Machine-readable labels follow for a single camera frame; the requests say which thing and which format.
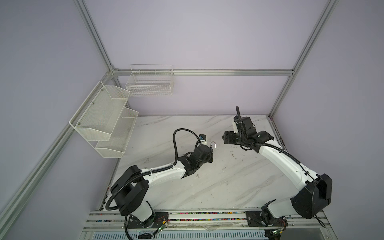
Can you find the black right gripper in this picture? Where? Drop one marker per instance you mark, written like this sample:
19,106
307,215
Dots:
227,137

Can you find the large blue padlock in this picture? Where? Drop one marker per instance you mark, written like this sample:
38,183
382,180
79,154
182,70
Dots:
213,145

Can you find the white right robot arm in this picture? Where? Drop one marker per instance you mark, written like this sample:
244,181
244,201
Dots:
314,190

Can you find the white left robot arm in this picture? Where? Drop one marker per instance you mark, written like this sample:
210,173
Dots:
129,191

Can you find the lower white mesh shelf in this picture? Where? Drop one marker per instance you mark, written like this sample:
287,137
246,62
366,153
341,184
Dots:
116,146

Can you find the white mesh shelf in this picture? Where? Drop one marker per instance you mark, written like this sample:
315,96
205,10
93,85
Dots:
96,119
116,146

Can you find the upper white mesh shelf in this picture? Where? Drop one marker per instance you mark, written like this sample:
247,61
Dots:
96,119

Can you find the white wire basket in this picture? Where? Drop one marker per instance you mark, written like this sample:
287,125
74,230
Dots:
151,80

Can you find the aluminium frame horizontal beam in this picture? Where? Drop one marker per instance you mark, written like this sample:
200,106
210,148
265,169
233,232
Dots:
210,72

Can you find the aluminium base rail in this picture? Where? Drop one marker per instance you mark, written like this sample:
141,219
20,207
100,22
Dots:
206,225

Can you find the aluminium frame corner post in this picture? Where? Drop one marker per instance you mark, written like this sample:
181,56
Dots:
318,27

